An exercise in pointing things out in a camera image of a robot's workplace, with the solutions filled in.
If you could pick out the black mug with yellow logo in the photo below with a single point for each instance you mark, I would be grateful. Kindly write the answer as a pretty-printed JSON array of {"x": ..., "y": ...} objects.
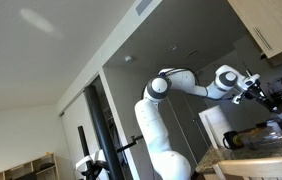
[{"x": 232, "y": 140}]

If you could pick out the light wood wall cabinet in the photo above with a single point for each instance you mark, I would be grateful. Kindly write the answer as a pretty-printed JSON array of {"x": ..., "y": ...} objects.
[{"x": 269, "y": 23}]

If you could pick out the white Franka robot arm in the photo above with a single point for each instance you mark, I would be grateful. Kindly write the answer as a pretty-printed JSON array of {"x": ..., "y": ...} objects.
[{"x": 157, "y": 133}]

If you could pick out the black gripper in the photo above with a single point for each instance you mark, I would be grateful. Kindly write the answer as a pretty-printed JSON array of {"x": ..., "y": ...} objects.
[{"x": 257, "y": 94}]

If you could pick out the thin black stand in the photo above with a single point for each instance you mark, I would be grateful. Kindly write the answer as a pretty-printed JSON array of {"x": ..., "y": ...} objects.
[{"x": 84, "y": 150}]

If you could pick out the wooden shelf unit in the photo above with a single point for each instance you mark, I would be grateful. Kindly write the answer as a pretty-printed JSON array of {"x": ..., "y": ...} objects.
[{"x": 24, "y": 170}]

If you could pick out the light wooden slat chair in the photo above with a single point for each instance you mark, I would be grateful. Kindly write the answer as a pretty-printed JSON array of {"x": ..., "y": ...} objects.
[{"x": 262, "y": 168}]

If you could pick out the clear jar with blue lid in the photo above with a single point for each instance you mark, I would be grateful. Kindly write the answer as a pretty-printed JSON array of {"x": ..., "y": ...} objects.
[{"x": 281, "y": 116}]

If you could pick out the white smoke detector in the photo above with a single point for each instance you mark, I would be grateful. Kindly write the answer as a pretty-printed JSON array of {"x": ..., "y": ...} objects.
[{"x": 128, "y": 58}]

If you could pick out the clear plastic blender cup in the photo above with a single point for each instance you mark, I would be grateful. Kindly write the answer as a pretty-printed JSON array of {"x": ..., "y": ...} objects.
[{"x": 264, "y": 136}]

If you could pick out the thick black pole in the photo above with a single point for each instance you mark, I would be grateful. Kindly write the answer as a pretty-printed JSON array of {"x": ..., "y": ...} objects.
[{"x": 102, "y": 133}]

